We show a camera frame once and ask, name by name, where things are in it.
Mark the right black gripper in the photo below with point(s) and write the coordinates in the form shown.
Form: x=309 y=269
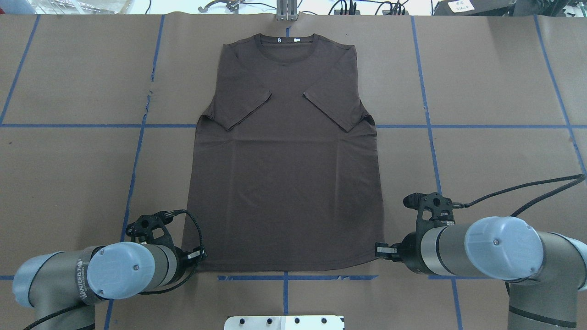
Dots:
x=410 y=246

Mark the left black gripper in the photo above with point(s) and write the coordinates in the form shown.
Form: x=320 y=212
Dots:
x=183 y=256

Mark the dark brown t-shirt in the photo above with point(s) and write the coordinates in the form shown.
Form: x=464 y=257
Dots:
x=285 y=173

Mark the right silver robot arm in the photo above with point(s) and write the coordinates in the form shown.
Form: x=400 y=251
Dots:
x=545 y=271

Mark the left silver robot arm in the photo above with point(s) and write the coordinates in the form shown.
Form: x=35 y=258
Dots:
x=63 y=288

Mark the black labelled box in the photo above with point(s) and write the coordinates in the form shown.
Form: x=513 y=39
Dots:
x=481 y=8

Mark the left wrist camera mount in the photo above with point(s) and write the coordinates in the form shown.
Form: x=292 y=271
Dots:
x=151 y=229

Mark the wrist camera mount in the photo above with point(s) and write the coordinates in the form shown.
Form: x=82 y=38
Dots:
x=433 y=210
x=151 y=229

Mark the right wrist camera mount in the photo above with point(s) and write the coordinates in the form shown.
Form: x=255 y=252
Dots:
x=433 y=210

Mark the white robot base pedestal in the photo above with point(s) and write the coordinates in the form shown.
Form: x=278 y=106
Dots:
x=286 y=322

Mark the aluminium frame post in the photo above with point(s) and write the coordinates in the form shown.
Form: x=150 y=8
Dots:
x=287 y=10

